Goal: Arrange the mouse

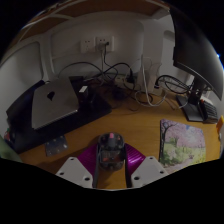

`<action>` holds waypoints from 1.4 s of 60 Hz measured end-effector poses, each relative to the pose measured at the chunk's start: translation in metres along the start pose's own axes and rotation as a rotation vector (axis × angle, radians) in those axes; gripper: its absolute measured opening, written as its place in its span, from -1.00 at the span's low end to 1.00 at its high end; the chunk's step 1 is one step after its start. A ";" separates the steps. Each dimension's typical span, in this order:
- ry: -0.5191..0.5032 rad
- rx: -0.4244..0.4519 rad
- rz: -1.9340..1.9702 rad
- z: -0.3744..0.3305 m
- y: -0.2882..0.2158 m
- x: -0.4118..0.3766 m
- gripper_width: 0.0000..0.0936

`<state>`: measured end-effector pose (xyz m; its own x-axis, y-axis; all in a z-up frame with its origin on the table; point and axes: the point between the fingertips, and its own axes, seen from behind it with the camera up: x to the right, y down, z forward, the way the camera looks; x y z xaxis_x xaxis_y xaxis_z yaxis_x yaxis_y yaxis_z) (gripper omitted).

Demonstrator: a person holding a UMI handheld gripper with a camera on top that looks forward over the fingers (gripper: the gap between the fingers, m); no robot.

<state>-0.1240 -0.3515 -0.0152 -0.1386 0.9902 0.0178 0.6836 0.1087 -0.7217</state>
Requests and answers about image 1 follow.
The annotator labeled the wooden shelf unit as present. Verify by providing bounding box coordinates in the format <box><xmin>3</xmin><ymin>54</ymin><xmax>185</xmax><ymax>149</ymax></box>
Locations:
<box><xmin>19</xmin><ymin>0</ymin><xmax>171</xmax><ymax>34</ymax></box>

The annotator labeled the small grey metal plate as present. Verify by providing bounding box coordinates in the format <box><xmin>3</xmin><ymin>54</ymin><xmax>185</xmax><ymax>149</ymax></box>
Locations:
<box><xmin>44</xmin><ymin>135</ymin><xmax>69</xmax><ymax>158</ymax></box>

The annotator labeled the black keyboard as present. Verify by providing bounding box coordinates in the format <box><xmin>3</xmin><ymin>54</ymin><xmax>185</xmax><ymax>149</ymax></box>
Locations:
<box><xmin>201</xmin><ymin>99</ymin><xmax>219</xmax><ymax>124</ymax></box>

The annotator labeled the silver square computer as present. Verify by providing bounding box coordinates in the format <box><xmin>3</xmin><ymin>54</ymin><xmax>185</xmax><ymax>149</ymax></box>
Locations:
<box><xmin>30</xmin><ymin>77</ymin><xmax>81</xmax><ymax>131</ymax></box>

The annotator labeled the white cable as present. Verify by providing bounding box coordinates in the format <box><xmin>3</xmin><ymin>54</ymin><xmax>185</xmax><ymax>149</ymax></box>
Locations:
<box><xmin>134</xmin><ymin>54</ymin><xmax>168</xmax><ymax>108</ymax></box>

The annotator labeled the transparent dark computer mouse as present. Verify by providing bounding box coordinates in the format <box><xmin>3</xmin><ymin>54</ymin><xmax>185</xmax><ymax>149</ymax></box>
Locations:
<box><xmin>96</xmin><ymin>132</ymin><xmax>127</xmax><ymax>172</ymax></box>

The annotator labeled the cherry blossom print mouse pad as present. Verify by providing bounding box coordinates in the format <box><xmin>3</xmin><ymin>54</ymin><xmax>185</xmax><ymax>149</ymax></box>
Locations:
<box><xmin>158</xmin><ymin>118</ymin><xmax>207</xmax><ymax>168</ymax></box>

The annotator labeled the black cable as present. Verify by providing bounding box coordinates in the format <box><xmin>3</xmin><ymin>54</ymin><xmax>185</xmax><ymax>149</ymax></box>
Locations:
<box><xmin>58</xmin><ymin>49</ymin><xmax>138</xmax><ymax>92</ymax></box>

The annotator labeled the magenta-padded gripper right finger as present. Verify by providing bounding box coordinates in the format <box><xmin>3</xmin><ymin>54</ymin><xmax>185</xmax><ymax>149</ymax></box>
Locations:
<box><xmin>124</xmin><ymin>143</ymin><xmax>169</xmax><ymax>189</ymax></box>

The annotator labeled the black flat case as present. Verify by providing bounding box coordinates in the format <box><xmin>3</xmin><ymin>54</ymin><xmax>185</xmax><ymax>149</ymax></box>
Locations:
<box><xmin>5</xmin><ymin>75</ymin><xmax>113</xmax><ymax>155</ymax></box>

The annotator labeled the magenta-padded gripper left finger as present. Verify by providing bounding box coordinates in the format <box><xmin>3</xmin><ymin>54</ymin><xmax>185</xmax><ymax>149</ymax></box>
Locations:
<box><xmin>55</xmin><ymin>143</ymin><xmax>100</xmax><ymax>189</ymax></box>

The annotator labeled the black computer monitor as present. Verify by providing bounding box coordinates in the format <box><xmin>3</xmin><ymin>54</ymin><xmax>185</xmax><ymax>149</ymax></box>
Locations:
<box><xmin>169</xmin><ymin>6</ymin><xmax>224</xmax><ymax>123</ymax></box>

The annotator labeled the white wall socket with plug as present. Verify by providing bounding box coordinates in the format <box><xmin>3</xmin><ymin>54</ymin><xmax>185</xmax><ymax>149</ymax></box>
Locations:
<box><xmin>94</xmin><ymin>35</ymin><xmax>115</xmax><ymax>53</ymax></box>

